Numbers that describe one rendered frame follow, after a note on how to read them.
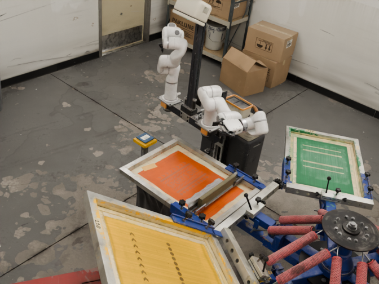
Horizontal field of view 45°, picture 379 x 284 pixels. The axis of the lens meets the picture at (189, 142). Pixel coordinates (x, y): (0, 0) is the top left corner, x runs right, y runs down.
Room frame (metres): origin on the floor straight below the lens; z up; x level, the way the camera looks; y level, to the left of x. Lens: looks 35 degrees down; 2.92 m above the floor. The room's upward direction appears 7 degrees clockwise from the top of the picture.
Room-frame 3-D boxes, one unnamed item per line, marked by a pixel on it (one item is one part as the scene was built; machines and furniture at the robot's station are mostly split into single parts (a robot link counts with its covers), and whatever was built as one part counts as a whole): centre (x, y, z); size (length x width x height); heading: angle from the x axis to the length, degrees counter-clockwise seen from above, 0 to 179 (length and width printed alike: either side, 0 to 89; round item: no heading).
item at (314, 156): (2.63, -1.00, 1.05); 1.08 x 0.61 x 0.23; 173
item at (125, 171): (2.37, -0.04, 0.97); 0.79 x 0.58 x 0.04; 53
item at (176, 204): (2.00, -0.07, 0.98); 0.30 x 0.05 x 0.07; 53
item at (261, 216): (2.03, -0.49, 1.02); 0.17 x 0.06 x 0.05; 53
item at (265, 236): (2.10, -0.39, 0.89); 1.24 x 0.06 x 0.06; 53
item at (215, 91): (2.84, -0.12, 1.37); 0.13 x 0.10 x 0.16; 117
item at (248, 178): (2.44, -0.40, 0.98); 0.30 x 0.05 x 0.07; 53
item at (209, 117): (2.85, -0.14, 1.21); 0.16 x 0.13 x 0.15; 137
